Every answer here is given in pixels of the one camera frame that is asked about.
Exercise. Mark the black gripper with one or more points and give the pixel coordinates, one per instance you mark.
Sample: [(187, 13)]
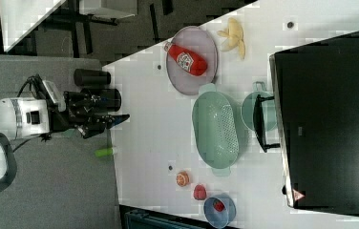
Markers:
[(82, 114)]

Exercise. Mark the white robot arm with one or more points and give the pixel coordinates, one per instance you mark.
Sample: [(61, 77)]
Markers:
[(26, 118)]

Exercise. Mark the green marker pen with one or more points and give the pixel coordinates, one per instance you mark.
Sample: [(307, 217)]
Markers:
[(106, 152)]

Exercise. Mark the red ketchup bottle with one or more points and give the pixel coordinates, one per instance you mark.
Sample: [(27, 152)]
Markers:
[(189, 61)]

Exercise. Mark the orange slice toy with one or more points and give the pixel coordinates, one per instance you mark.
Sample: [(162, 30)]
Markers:
[(182, 179)]

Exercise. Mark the dark blue crate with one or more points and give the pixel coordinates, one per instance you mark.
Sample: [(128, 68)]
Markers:
[(139, 219)]

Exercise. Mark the purple round plate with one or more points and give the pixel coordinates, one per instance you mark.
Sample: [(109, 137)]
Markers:
[(199, 41)]

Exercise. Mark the red strawberry toy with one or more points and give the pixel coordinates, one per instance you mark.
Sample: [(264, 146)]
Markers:
[(199, 192)]

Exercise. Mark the white table in background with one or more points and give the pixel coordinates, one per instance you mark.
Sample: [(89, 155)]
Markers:
[(19, 17)]

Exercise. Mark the small red fruit toy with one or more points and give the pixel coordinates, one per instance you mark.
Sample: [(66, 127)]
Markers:
[(218, 206)]

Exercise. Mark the peeled banana toy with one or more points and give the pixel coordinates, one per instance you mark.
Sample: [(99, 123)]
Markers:
[(233, 35)]

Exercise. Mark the blue bowl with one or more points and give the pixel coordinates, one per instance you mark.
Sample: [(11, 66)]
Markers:
[(219, 220)]

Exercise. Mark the black toaster oven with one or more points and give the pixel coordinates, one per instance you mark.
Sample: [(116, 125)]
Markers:
[(316, 101)]

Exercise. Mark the black cylinder post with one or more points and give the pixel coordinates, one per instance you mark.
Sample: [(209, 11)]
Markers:
[(110, 99), (84, 77)]

